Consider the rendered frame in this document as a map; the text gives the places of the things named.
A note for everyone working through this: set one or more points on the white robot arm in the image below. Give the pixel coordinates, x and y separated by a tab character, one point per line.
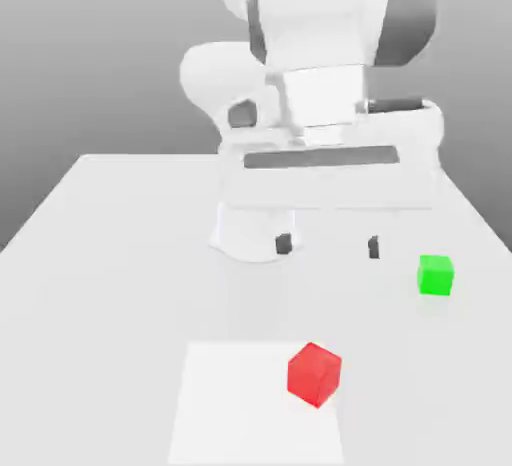
320	14

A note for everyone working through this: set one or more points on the small red cube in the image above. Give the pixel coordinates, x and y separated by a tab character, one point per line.
314	374

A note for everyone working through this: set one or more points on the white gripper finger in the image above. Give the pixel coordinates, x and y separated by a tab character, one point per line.
284	244
373	248

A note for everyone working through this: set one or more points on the small green cube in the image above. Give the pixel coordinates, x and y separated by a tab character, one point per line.
435	275

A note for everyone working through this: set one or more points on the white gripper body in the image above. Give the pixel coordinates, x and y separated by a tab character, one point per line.
328	188

